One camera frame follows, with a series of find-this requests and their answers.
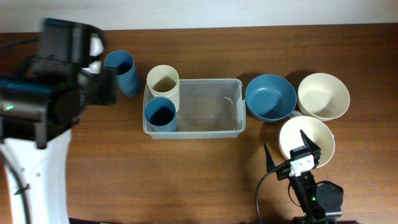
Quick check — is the cream cup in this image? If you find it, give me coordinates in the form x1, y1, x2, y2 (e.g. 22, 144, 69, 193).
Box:
147, 65, 180, 111

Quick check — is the blue cup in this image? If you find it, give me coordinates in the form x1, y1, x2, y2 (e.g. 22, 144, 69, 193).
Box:
144, 97, 177, 132
104, 50, 142, 97

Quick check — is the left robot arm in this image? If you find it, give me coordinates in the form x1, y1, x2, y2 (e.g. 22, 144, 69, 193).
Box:
1, 18, 117, 223

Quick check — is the left black cable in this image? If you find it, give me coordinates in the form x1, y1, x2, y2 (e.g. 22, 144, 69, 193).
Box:
0, 149, 32, 224

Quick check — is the cream bowl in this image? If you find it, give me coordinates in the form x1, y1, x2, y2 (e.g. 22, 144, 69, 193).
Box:
297, 73, 351, 121
279, 116, 335, 167

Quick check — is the blue bowl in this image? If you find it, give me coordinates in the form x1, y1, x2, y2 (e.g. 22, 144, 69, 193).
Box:
245, 74, 297, 122

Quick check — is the clear plastic storage container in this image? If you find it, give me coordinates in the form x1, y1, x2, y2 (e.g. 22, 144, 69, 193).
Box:
142, 78, 246, 139

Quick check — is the black cable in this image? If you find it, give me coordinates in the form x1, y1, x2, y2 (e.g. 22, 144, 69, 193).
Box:
0, 149, 32, 224
254, 164, 289, 224

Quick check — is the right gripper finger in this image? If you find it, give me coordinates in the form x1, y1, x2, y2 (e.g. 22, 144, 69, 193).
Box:
264, 143, 275, 173
300, 129, 321, 153

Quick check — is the cream bowl rear right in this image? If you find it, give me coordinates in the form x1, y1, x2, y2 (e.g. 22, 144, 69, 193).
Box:
297, 73, 351, 121

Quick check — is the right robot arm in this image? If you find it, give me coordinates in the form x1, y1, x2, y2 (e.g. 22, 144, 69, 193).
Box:
255, 130, 344, 223

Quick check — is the right black cable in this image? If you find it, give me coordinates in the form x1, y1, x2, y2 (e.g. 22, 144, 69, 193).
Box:
254, 164, 289, 224

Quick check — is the cream bowl front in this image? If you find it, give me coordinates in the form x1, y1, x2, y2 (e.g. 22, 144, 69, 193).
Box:
279, 116, 335, 167

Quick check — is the blue cup front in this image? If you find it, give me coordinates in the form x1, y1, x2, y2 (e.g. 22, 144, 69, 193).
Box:
144, 97, 177, 132

